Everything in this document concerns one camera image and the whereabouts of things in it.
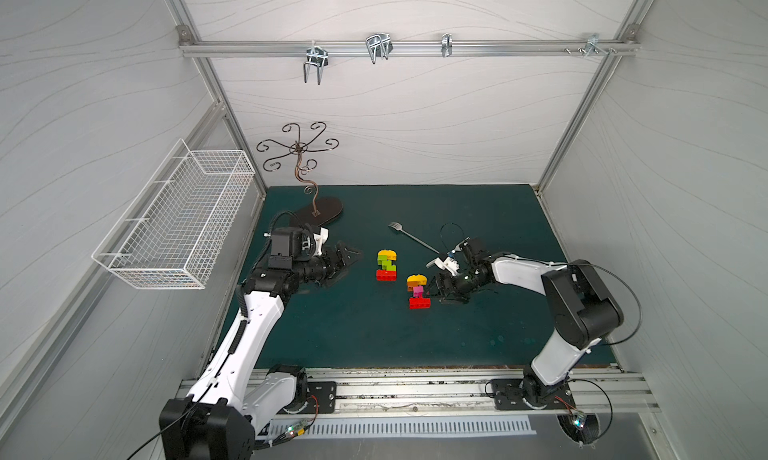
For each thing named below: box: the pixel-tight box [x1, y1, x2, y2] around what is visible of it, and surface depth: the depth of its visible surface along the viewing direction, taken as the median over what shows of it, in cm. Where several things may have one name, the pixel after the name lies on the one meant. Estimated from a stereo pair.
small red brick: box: [376, 269, 397, 281], surface depth 95 cm
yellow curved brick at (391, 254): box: [378, 249, 397, 261], surface depth 100 cm
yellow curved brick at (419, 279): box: [407, 274, 427, 285], surface depth 95 cm
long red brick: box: [409, 297, 431, 310], surface depth 90 cm
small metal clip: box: [441, 32, 453, 57], surface depth 80 cm
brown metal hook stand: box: [256, 121, 344, 227], surface depth 93 cm
